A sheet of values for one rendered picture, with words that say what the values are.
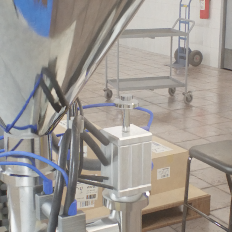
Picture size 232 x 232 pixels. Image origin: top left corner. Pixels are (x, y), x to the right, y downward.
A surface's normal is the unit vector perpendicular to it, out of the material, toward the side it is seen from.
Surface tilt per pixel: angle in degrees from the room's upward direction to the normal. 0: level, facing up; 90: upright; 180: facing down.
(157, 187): 90
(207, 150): 0
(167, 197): 0
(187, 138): 0
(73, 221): 90
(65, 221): 90
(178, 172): 90
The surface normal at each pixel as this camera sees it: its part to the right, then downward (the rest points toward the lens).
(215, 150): 0.00, -0.97
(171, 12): -0.87, 0.13
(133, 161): 0.49, 0.22
